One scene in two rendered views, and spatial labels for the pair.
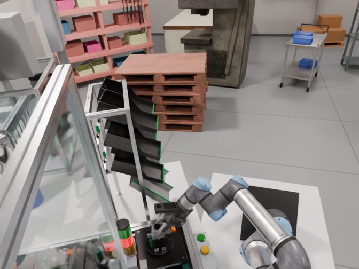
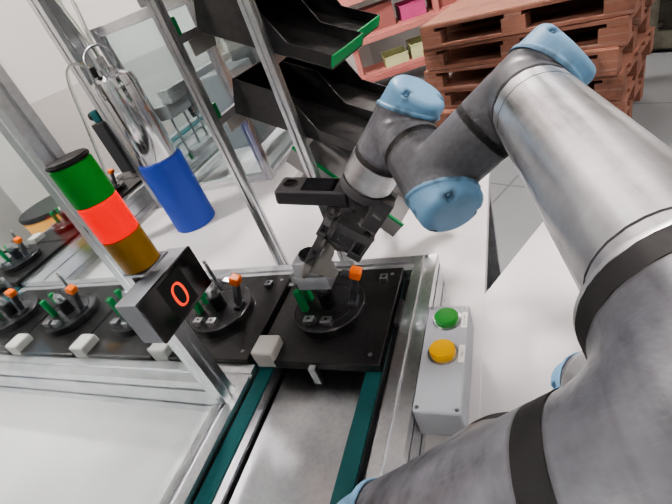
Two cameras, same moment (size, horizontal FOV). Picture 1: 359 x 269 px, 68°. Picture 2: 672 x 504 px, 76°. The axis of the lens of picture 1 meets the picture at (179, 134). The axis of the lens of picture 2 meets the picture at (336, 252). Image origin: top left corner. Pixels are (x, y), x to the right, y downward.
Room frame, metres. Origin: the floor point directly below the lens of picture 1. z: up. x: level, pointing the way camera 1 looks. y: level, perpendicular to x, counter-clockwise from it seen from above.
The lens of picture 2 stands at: (0.35, -0.30, 1.50)
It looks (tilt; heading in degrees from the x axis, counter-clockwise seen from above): 33 degrees down; 39
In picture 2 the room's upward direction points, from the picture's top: 22 degrees counter-clockwise
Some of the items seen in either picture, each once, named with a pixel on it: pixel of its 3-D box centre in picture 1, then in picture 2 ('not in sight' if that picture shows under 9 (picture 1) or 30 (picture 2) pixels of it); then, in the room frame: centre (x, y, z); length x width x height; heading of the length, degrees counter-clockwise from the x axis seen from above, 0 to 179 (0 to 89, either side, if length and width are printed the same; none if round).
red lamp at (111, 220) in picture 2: (126, 237); (108, 216); (0.60, 0.22, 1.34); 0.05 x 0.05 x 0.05
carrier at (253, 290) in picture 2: not in sight; (215, 299); (0.77, 0.39, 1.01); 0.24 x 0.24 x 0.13; 10
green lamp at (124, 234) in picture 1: (123, 229); (83, 181); (0.60, 0.22, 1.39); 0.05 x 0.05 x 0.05
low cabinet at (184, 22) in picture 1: (208, 32); not in sight; (7.36, -0.96, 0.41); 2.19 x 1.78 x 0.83; 163
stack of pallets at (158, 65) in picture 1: (165, 91); (534, 60); (3.78, 0.17, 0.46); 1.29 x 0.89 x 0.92; 79
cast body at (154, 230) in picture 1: (155, 230); (307, 267); (0.81, 0.15, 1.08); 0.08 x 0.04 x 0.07; 100
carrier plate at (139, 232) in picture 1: (160, 245); (333, 314); (0.81, 0.14, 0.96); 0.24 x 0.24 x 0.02; 10
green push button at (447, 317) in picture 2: (201, 238); (446, 319); (0.83, -0.07, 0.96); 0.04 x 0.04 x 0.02
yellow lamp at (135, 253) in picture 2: (128, 245); (131, 248); (0.60, 0.22, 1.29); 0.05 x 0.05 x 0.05
